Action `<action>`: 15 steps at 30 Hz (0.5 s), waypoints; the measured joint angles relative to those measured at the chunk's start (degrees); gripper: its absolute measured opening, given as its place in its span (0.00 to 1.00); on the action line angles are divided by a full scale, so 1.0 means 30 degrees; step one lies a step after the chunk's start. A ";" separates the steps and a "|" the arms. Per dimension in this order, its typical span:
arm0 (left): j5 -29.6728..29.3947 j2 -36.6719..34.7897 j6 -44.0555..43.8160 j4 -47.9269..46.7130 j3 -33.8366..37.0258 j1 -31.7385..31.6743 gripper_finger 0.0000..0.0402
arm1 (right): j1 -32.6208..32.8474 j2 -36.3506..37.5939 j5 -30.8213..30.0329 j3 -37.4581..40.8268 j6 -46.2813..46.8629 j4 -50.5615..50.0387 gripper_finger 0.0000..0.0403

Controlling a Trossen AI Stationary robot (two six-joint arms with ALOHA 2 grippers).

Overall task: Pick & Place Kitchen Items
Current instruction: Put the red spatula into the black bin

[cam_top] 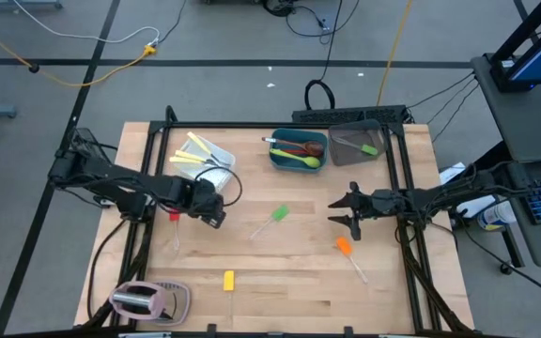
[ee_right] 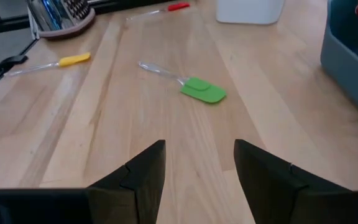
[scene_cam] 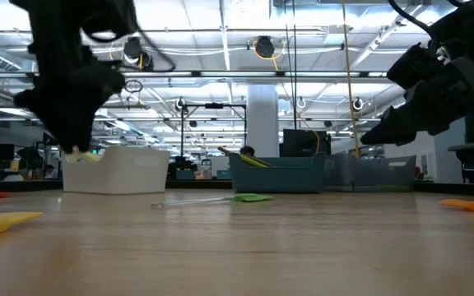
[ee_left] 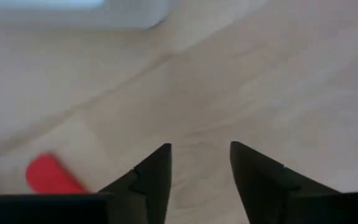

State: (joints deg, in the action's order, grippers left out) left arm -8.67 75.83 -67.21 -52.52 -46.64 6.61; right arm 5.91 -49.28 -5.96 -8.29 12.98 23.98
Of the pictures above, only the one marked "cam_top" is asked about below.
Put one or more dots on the brown wooden spoon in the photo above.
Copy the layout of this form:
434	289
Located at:
315	148

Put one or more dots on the teal plastic bin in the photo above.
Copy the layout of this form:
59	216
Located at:
275	164

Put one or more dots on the lime green silicone spoon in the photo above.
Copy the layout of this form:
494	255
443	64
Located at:
310	162

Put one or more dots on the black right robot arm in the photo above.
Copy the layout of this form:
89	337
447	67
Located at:
439	197

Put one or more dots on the black perforated power box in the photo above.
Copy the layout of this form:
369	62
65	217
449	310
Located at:
345	114

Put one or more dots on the mauve oval plastic basket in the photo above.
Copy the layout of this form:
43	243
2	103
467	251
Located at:
183	302

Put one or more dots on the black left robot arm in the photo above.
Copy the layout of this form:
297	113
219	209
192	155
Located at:
111	176

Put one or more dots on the grey translucent plastic bin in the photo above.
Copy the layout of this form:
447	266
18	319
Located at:
345	157

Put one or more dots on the silver metal cylinder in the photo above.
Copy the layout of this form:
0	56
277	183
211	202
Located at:
132	300

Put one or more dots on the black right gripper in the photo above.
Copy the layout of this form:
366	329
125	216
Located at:
376	204

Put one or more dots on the red silicone spoon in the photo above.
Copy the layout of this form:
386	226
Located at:
294	152

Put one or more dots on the white cylindrical can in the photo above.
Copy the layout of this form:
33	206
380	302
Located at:
496	216

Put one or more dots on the grey desk cart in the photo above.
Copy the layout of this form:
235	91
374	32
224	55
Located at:
524	122

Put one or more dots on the black monitor stand post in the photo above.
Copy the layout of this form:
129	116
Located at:
529	28

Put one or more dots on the white plastic bin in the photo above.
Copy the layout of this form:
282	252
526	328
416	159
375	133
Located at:
221	180

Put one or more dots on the black metal table frame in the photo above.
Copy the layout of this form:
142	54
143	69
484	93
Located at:
275	125

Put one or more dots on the white paper sheet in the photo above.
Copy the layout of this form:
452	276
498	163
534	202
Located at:
449	174

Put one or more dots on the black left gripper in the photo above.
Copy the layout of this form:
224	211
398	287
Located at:
207	202

